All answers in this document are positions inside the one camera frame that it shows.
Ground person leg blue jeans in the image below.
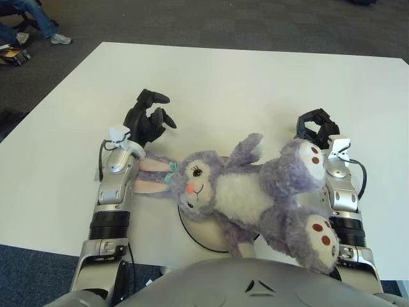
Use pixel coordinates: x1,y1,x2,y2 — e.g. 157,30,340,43
0,22,20,46
19,0,60,40

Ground cardboard box with books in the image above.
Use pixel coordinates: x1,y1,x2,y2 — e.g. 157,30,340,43
0,41,33,67

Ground purple plush bunny doll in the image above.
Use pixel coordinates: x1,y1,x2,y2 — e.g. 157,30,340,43
132,132,340,276

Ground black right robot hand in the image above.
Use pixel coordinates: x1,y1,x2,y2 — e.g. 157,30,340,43
295,108,341,150

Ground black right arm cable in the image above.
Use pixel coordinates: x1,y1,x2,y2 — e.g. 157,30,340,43
346,159,368,201

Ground silver robot torso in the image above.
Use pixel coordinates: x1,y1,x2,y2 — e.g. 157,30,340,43
47,255,409,307

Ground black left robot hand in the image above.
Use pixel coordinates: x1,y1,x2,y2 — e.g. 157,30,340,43
123,88,178,150

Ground white plate black rim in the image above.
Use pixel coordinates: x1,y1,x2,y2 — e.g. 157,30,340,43
176,155,261,253

